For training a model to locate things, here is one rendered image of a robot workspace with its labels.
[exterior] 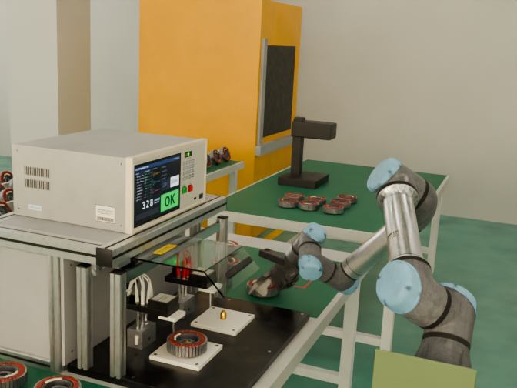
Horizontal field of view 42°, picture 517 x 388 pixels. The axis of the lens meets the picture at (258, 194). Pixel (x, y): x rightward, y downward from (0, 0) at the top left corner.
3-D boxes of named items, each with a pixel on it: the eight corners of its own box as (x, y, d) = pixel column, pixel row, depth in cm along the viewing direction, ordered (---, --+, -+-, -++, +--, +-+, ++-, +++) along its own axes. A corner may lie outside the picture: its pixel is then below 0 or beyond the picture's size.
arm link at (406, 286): (455, 315, 157) (426, 171, 199) (410, 286, 152) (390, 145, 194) (418, 339, 164) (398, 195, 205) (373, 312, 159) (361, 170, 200)
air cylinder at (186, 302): (194, 310, 216) (195, 294, 215) (183, 319, 209) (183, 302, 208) (180, 307, 218) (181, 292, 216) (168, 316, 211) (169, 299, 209)
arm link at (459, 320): (481, 349, 161) (489, 299, 168) (443, 326, 157) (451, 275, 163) (445, 354, 171) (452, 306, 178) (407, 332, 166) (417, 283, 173)
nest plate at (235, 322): (254, 318, 212) (255, 314, 212) (235, 336, 199) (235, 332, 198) (211, 309, 218) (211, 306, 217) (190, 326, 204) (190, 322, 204)
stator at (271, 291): (284, 293, 240) (285, 283, 239) (263, 301, 232) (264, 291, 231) (261, 285, 247) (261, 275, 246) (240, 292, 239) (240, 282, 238)
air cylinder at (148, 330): (155, 339, 194) (156, 322, 193) (142, 349, 187) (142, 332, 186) (141, 336, 196) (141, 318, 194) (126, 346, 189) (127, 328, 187)
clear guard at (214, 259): (259, 269, 187) (261, 249, 186) (224, 297, 165) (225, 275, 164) (158, 251, 198) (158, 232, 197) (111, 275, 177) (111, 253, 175)
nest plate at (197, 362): (222, 348, 190) (222, 344, 190) (198, 371, 177) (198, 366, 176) (175, 338, 196) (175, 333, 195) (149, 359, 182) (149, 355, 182)
